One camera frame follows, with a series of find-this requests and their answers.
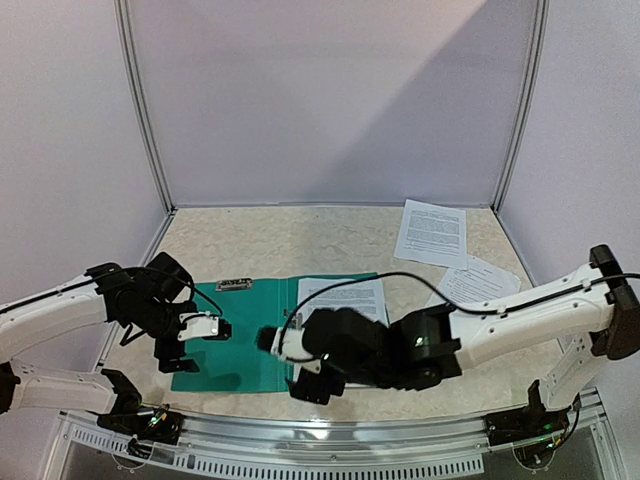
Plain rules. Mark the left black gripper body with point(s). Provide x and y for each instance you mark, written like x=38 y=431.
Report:
x=162 y=351

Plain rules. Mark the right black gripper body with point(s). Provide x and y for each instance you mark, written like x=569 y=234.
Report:
x=310 y=382

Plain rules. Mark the green file folder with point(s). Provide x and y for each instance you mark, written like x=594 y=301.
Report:
x=237 y=365

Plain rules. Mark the printed paper sheet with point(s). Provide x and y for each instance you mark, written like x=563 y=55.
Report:
x=480 y=282
x=432 y=234
x=367 y=298

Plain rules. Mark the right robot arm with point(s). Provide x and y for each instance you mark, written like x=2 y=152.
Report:
x=595 y=304

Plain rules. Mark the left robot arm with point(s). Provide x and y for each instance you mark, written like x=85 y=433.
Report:
x=140 y=297

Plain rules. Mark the folder cover metal clip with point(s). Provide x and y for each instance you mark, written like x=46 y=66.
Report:
x=237 y=284

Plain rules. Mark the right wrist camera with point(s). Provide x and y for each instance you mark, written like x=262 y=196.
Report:
x=286 y=345

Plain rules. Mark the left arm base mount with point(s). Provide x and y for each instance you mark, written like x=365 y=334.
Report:
x=155 y=424

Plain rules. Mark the aluminium front rail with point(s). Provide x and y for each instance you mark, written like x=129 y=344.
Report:
x=219 y=447

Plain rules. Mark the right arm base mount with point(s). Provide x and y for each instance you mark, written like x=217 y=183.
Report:
x=531 y=422

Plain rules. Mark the left aluminium frame post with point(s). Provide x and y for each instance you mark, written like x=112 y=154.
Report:
x=123 y=15

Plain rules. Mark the aluminium frame post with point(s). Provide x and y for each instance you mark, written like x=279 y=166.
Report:
x=123 y=15
x=523 y=107

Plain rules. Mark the right aluminium frame post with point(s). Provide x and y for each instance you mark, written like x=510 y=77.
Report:
x=523 y=107

